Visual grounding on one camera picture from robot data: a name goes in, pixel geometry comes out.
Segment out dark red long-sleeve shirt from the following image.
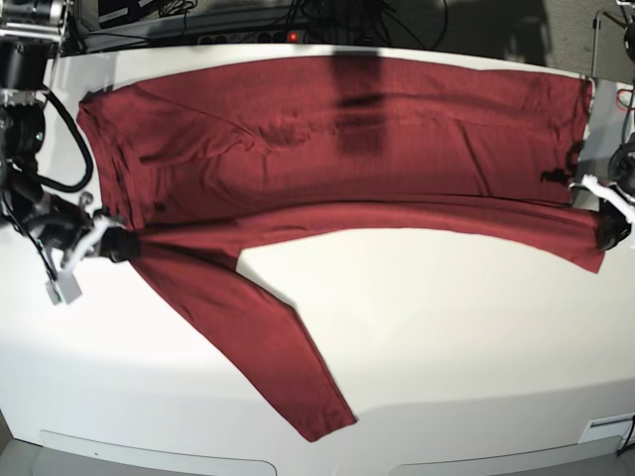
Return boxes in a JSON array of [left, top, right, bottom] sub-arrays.
[[76, 55, 603, 442]]

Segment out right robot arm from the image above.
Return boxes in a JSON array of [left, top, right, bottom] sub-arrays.
[[1, 1, 140, 280]]

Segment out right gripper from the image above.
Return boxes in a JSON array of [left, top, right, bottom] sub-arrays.
[[19, 190, 140, 271]]

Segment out tangled black cables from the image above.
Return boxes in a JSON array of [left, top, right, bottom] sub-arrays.
[[277, 0, 447, 47]]

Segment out white metal stand frame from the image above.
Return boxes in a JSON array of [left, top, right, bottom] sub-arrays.
[[591, 9, 634, 82]]

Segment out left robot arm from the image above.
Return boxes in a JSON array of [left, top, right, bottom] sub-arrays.
[[568, 86, 634, 252]]

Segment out black power strip red switch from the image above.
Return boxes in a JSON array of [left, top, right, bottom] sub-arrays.
[[194, 29, 305, 45]]

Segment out white wall socket plate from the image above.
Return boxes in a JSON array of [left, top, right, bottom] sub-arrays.
[[578, 415, 633, 444]]

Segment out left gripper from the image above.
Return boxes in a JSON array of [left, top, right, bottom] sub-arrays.
[[568, 175, 635, 252]]

